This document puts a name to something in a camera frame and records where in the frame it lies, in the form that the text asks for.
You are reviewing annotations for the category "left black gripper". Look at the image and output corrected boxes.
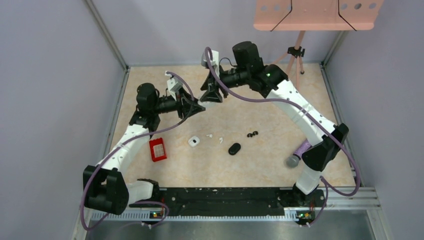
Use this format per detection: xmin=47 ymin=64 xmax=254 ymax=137
xmin=152 ymin=86 xmax=206 ymax=119

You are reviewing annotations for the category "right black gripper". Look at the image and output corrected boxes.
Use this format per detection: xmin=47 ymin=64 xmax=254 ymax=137
xmin=200 ymin=64 xmax=250 ymax=104

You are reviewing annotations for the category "white oval charging case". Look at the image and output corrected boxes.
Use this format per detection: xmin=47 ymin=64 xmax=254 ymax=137
xmin=198 ymin=101 xmax=217 ymax=109

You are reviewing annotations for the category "black oval earbud case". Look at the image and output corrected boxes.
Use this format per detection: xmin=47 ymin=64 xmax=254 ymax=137
xmin=228 ymin=142 xmax=241 ymax=156

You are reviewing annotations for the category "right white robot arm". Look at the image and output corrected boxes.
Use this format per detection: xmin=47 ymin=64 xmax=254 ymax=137
xmin=202 ymin=41 xmax=349 ymax=206

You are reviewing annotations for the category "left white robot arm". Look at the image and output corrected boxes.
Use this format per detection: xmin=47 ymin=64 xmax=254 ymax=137
xmin=82 ymin=83 xmax=206 ymax=215

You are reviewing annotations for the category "small white square earbud case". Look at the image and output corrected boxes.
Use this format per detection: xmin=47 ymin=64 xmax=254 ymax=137
xmin=188 ymin=136 xmax=200 ymax=148

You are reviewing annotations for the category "black clip earbuds pair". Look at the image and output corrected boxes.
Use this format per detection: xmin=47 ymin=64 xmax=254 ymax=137
xmin=247 ymin=131 xmax=259 ymax=138

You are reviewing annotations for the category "red plastic box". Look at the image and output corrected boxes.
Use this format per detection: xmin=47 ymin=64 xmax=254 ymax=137
xmin=149 ymin=137 xmax=167 ymax=162

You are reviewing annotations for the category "purple handheld microphone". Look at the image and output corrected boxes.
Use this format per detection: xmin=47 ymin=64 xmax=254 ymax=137
xmin=285 ymin=139 xmax=312 ymax=168

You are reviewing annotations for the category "pink music stand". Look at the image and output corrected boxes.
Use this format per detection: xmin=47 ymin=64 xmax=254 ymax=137
xmin=253 ymin=0 xmax=385 ymax=75

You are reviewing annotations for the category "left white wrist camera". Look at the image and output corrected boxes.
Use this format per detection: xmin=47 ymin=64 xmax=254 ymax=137
xmin=165 ymin=71 xmax=183 ymax=101

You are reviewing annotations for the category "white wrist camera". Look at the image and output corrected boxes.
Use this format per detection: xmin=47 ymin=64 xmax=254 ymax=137
xmin=200 ymin=50 xmax=220 ymax=77
xmin=165 ymin=71 xmax=183 ymax=101

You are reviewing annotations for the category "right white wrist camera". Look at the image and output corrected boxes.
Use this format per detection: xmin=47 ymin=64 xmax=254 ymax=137
xmin=200 ymin=50 xmax=220 ymax=77

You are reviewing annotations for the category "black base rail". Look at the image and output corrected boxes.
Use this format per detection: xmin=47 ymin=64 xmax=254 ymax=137
xmin=129 ymin=187 xmax=325 ymax=217

